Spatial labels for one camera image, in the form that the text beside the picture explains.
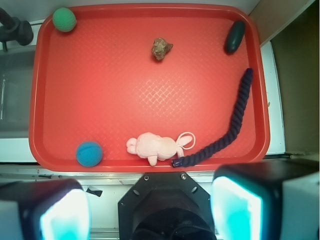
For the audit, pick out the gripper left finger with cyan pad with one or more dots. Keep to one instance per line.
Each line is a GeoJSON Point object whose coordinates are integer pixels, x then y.
{"type": "Point", "coordinates": [44, 210]}

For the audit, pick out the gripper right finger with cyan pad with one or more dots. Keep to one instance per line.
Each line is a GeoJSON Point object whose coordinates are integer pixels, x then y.
{"type": "Point", "coordinates": [268, 200]}

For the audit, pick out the blue ball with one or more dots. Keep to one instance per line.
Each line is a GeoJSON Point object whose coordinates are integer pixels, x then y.
{"type": "Point", "coordinates": [89, 154]}

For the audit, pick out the pink plush bunny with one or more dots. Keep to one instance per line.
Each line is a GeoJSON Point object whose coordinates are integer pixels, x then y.
{"type": "Point", "coordinates": [156, 148]}

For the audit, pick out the red plastic tray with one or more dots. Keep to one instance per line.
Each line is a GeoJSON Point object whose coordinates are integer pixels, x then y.
{"type": "Point", "coordinates": [101, 83]}

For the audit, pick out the dark green oval object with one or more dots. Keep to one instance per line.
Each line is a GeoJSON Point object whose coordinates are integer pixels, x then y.
{"type": "Point", "coordinates": [234, 37]}

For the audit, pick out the black clamp knob fixture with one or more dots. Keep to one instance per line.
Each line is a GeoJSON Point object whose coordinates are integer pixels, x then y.
{"type": "Point", "coordinates": [14, 29]}

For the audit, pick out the brown rock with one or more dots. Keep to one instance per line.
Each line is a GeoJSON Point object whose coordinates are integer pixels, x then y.
{"type": "Point", "coordinates": [160, 48]}

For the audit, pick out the green ball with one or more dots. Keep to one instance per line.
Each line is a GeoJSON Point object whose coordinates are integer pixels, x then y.
{"type": "Point", "coordinates": [64, 19]}

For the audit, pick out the black octagonal mount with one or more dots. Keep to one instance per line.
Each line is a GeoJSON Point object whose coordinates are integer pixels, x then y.
{"type": "Point", "coordinates": [166, 206]}

